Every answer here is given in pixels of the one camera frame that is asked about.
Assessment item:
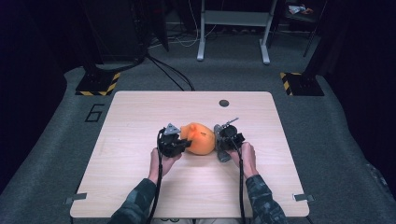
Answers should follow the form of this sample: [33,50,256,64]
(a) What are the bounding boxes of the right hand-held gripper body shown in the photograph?
[218,117,246,152]

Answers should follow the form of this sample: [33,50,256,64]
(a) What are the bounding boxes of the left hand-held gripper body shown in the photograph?
[157,123,185,158]

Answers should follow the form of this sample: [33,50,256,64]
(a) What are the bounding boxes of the orange plush toy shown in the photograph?
[180,121,217,156]

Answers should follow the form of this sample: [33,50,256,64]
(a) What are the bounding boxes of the grey cloth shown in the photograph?
[213,124,232,163]

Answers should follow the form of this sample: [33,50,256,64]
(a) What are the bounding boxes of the person's left hand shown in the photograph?
[148,147,182,185]

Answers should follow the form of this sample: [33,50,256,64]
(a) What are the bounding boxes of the person's right hand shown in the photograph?
[228,142,260,180]

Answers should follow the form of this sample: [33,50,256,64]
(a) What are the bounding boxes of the black tape floor marking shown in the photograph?
[84,104,106,123]

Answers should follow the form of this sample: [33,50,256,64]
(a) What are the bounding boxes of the white metal stand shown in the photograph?
[196,0,278,65]

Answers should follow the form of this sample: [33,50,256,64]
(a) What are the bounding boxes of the black cabinet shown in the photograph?
[78,0,148,63]

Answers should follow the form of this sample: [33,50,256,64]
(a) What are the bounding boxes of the colourful small item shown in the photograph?
[288,4,314,16]

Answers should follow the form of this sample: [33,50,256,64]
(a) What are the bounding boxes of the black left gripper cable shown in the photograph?
[146,129,164,224]

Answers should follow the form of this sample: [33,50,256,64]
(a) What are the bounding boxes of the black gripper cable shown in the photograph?
[230,136,247,224]
[146,129,164,224]

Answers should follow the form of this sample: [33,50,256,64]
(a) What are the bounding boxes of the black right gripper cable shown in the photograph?
[230,136,247,224]

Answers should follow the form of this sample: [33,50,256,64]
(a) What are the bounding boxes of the black floor cables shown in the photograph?
[146,52,196,91]

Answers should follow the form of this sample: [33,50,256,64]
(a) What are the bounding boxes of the black yellow striped base plate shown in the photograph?
[279,72,325,97]
[75,72,121,97]

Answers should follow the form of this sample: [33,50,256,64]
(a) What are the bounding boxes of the white cables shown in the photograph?
[148,0,219,49]

